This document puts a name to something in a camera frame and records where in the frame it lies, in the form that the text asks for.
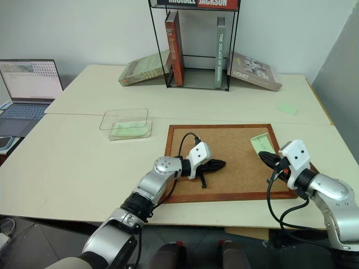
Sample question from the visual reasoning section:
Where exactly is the wood-framed cork board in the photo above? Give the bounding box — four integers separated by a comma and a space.
159, 123, 320, 205

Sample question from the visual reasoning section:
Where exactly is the brown cardboard piece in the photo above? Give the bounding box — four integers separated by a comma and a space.
224, 226, 270, 241

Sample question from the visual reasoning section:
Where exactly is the open grey laptop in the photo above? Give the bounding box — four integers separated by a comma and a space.
0, 58, 65, 138

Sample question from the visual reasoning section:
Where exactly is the grey partition panel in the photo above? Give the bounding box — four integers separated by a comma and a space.
310, 0, 359, 169

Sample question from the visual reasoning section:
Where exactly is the red and black book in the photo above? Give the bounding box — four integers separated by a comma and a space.
155, 0, 228, 8

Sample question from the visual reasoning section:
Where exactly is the black wire bookshelf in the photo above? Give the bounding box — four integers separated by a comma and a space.
148, 0, 242, 92

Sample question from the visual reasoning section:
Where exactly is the white charger with cable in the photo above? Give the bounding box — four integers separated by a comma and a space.
0, 217, 16, 249

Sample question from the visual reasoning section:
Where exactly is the beige leaning book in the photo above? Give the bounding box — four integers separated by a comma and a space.
118, 49, 173, 87

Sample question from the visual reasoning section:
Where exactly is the brown home photo book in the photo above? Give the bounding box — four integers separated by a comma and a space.
227, 50, 284, 92

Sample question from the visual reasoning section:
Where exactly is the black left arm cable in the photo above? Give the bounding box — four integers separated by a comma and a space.
151, 132, 201, 210

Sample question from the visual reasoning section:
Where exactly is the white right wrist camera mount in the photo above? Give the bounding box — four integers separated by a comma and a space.
278, 140, 312, 191

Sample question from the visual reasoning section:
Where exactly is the orange upright book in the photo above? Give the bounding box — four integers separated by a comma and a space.
164, 10, 185, 87

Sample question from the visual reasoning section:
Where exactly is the clear plastic box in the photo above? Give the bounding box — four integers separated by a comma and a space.
98, 107, 154, 141

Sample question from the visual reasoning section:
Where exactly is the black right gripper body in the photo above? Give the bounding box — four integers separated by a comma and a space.
275, 157, 292, 180

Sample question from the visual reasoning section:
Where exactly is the grey-green upright book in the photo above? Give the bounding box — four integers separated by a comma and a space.
214, 16, 228, 90

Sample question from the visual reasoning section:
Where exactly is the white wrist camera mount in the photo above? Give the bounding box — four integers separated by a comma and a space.
278, 140, 312, 191
186, 141, 213, 180

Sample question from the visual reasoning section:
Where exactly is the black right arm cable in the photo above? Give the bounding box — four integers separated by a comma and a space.
266, 169, 334, 253

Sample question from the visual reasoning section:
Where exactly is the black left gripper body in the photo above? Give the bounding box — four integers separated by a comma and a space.
195, 159, 216, 189

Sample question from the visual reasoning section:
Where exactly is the green sticky note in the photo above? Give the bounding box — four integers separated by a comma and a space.
111, 120, 150, 138
250, 132, 278, 161
277, 103, 299, 116

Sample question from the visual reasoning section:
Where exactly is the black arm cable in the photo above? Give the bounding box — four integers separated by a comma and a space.
151, 132, 201, 210
266, 169, 334, 253

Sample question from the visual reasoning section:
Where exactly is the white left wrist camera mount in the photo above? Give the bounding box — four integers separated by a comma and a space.
186, 141, 213, 180

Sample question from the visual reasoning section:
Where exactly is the dark rounded shape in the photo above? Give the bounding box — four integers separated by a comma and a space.
148, 242, 187, 269
218, 239, 252, 269

